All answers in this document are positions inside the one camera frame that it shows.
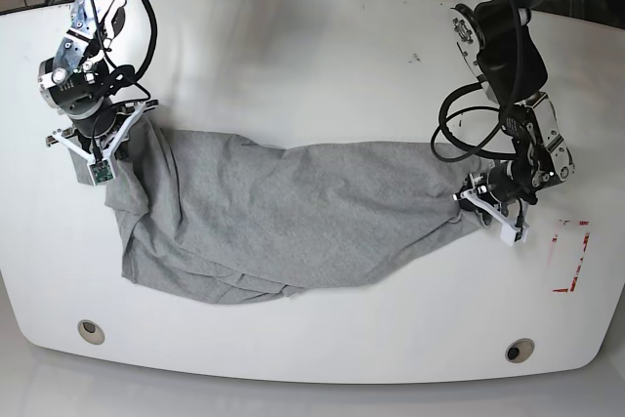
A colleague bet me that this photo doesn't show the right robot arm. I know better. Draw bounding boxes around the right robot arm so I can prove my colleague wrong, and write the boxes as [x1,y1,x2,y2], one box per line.
[38,0,158,186]

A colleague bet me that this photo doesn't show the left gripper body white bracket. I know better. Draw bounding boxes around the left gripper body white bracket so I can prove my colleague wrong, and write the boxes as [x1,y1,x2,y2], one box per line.
[452,167,529,245]

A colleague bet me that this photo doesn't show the table grommet hole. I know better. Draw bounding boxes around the table grommet hole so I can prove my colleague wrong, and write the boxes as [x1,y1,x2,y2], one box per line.
[77,319,105,346]
[505,338,535,364]

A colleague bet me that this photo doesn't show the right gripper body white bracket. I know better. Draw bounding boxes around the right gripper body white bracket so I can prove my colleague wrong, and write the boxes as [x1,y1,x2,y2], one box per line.
[45,99,159,186]

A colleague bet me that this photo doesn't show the left table grommet hole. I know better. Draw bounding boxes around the left table grommet hole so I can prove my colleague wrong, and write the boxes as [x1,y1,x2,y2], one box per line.
[77,319,105,346]

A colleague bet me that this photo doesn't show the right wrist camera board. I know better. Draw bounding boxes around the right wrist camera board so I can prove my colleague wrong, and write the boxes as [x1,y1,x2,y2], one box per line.
[89,160,115,186]

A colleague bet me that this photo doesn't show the grey T-shirt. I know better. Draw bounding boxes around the grey T-shirt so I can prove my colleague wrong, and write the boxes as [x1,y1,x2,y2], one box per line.
[67,116,489,307]

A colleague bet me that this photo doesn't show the red tape marking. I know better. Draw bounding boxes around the red tape marking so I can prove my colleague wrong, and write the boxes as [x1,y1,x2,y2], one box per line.
[547,220,590,293]

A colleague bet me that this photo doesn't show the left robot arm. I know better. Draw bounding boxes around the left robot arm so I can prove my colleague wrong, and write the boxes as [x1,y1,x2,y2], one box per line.
[436,0,575,245]

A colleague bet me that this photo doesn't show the right table grommet hole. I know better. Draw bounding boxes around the right table grommet hole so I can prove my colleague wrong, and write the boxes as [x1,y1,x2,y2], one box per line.
[505,338,535,364]

